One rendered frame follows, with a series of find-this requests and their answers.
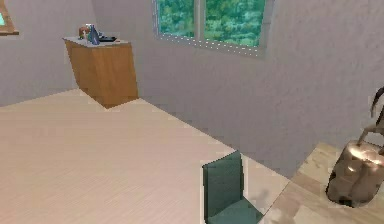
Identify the dark green chair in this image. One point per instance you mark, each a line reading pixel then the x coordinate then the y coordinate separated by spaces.
pixel 222 190

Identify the brown wooden cabinet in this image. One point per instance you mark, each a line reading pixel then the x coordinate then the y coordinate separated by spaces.
pixel 103 73

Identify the black flat object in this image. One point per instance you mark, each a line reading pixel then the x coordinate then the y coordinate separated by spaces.
pixel 107 39

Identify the brown framed window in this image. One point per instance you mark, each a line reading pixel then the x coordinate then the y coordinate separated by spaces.
pixel 6 20

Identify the window with grey frame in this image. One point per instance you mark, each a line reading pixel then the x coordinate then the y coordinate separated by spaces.
pixel 213 23

